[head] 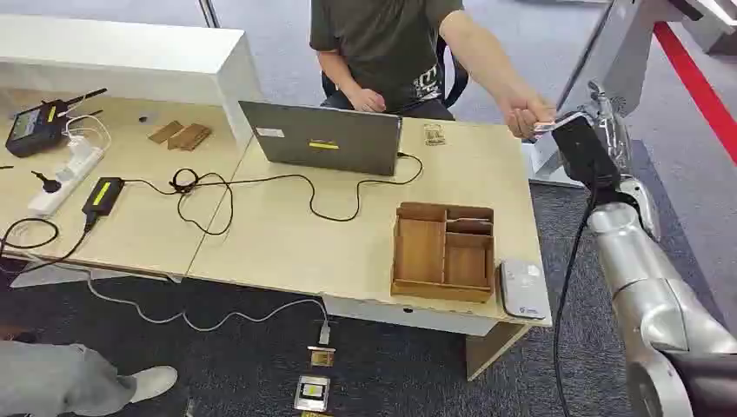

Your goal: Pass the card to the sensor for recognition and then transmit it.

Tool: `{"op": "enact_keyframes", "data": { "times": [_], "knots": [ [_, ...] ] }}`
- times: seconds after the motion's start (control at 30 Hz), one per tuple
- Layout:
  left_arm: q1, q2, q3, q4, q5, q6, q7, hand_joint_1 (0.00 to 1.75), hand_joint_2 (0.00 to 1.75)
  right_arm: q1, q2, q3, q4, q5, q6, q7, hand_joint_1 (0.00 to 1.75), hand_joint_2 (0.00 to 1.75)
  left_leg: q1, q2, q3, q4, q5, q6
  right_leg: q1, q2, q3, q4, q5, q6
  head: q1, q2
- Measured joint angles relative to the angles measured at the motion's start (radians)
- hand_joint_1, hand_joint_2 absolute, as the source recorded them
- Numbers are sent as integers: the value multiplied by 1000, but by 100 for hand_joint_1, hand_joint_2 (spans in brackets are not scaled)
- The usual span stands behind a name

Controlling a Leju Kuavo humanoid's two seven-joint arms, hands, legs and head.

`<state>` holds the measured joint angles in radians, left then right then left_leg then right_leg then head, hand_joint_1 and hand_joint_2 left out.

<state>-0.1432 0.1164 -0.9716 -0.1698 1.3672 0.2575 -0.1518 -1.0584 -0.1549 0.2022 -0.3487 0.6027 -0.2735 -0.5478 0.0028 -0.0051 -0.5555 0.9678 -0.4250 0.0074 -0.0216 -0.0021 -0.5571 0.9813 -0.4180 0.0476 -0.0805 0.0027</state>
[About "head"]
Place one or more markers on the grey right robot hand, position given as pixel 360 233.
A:
pixel 584 155

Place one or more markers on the card with white border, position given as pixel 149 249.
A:
pixel 312 393

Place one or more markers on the black plug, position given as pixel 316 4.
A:
pixel 49 184

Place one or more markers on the small wooden divider piece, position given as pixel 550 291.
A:
pixel 165 132

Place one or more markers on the printed sticker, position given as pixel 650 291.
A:
pixel 435 135

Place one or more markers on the white power strip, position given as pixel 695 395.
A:
pixel 63 184

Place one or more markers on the black handheld device with antenna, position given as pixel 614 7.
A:
pixel 34 129

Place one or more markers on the yellow card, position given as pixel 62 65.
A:
pixel 315 414

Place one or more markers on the card with brown face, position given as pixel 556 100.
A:
pixel 321 357

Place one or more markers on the person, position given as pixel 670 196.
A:
pixel 57 377
pixel 386 46

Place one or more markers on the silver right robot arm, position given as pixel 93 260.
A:
pixel 645 288

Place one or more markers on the grey metal stand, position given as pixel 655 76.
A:
pixel 619 52

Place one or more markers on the black metal pole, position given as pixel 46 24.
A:
pixel 209 12

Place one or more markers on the grey laptop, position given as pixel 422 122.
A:
pixel 322 141

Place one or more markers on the white desk shelf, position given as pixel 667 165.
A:
pixel 132 54

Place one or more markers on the wooden card box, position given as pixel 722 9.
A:
pixel 420 253

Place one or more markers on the black power adapter yellow label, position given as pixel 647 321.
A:
pixel 103 195

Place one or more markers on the white card reader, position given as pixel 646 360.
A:
pixel 523 290

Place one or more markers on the person's left hand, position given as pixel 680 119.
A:
pixel 524 112

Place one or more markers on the person's right hand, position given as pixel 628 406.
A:
pixel 367 101

